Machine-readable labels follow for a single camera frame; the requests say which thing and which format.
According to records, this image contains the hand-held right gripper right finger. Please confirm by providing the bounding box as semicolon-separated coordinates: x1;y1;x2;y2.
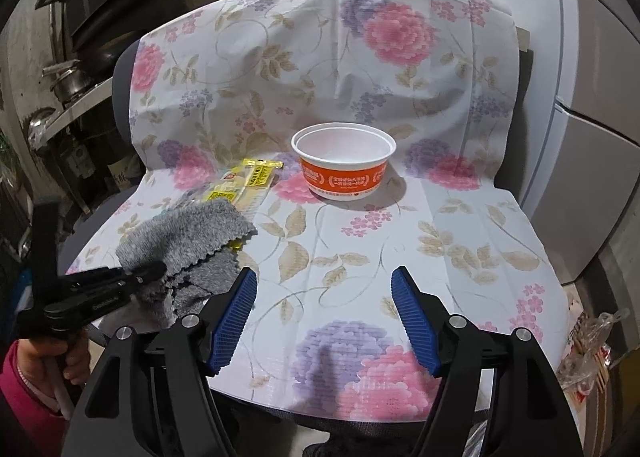
391;266;583;457

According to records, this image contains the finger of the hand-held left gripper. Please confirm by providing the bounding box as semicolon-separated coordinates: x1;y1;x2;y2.
59;259;168;291
42;286;152;334

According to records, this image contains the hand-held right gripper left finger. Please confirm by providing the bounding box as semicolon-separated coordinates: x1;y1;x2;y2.
60;266;258;457

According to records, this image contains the grey fluffy cloth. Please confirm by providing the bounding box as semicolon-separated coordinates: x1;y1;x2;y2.
115;200;258;330

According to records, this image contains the orange and white paper bowl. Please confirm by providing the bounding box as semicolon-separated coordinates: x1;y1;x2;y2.
291;122;397;202

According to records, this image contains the person's left forearm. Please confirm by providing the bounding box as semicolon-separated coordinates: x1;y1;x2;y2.
0;342;76;457

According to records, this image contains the person's left hand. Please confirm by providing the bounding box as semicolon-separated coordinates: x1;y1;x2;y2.
2;332;92;388

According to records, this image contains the floral printed cloth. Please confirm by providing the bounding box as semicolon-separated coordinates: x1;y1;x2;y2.
65;0;573;425

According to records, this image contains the clear packet with yellow label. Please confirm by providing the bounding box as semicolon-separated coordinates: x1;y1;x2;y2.
200;170;271;214

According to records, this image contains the steel basin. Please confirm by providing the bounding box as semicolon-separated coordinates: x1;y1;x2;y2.
27;107;58;143

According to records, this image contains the yellow snack wrapper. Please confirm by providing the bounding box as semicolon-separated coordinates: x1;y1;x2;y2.
242;157;285;188

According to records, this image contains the steel pot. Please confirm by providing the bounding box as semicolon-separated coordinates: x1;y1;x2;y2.
42;60;93;103

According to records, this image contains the clear plastic bag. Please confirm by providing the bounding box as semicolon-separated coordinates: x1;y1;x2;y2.
560;309;632;393

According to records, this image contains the black wok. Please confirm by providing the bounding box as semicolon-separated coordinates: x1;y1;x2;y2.
80;44;126;75

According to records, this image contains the silver refrigerator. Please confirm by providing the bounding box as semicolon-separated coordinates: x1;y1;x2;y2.
500;0;640;288

